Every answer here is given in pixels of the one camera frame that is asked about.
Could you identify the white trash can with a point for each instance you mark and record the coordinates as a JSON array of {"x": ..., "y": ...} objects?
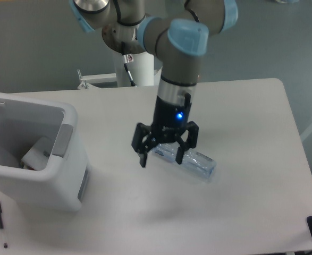
[{"x": 23, "y": 121}]

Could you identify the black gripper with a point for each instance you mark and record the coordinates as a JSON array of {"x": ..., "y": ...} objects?
[{"x": 169, "y": 123}]

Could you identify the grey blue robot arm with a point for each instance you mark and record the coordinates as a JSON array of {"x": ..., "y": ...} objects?
[{"x": 180, "y": 43}]

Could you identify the black pen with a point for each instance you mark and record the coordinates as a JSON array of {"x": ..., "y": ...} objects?
[{"x": 2, "y": 230}]

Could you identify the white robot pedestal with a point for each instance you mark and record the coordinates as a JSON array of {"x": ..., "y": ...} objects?
[{"x": 133, "y": 65}]

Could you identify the clear plastic water bottle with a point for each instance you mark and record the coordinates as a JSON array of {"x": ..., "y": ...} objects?
[{"x": 194, "y": 164}]

